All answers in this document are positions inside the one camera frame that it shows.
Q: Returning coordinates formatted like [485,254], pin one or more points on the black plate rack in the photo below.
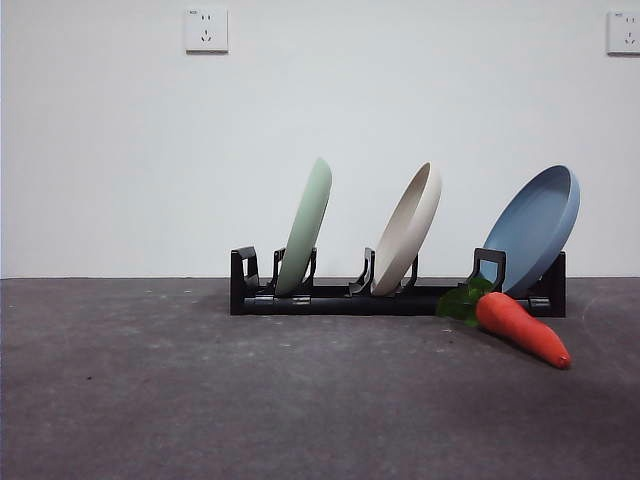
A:
[350,302]

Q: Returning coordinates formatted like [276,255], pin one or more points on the orange carrot with green leaves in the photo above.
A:
[520,330]

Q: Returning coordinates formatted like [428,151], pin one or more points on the blue plate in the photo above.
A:
[530,235]

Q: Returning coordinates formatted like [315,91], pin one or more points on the white wall socket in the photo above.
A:
[624,33]
[206,29]

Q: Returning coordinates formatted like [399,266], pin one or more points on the beige plate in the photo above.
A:
[406,235]

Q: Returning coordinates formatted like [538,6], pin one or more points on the green plate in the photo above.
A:
[305,225]

